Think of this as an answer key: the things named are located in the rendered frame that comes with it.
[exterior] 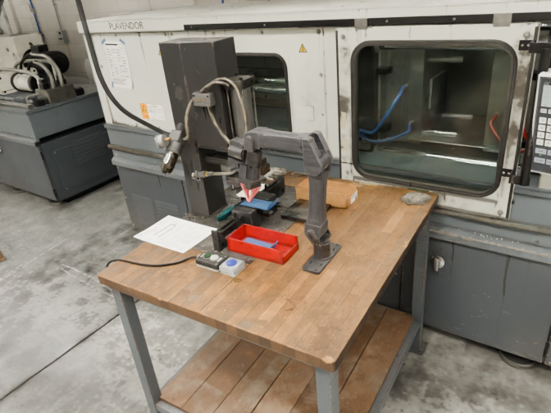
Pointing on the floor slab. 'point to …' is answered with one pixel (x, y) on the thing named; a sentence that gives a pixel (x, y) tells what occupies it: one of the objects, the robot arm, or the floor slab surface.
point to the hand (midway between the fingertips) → (248, 199)
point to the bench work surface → (288, 315)
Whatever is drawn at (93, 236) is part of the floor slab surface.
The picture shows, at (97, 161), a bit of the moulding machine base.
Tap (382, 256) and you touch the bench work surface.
